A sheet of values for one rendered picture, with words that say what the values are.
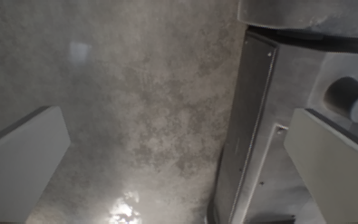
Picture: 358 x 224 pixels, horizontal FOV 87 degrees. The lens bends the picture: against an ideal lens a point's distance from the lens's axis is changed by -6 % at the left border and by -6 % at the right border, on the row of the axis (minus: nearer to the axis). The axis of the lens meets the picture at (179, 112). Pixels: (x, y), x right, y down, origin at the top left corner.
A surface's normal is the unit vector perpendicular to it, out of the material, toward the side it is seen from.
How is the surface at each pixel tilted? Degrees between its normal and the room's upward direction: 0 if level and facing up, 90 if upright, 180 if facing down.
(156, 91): 0
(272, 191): 0
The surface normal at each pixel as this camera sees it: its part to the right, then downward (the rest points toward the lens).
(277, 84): -0.65, 0.36
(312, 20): -0.44, 0.46
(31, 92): 0.08, 0.49
